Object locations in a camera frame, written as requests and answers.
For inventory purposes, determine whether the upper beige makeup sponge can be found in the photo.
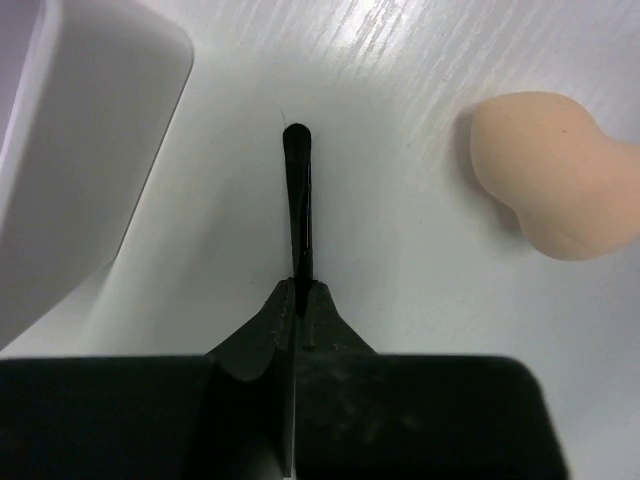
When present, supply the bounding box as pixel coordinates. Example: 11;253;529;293
470;92;639;261

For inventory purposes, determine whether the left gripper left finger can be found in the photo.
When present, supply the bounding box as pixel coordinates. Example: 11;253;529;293
1;280;294;479

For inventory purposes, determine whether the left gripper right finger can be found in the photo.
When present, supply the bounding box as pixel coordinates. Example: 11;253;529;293
294;282;569;479

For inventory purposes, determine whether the white three-compartment organizer box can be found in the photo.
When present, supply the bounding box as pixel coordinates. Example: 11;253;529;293
1;1;194;345

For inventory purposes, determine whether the black thin eyeliner brush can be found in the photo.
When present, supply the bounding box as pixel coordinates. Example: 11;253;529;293
282;123;313;318

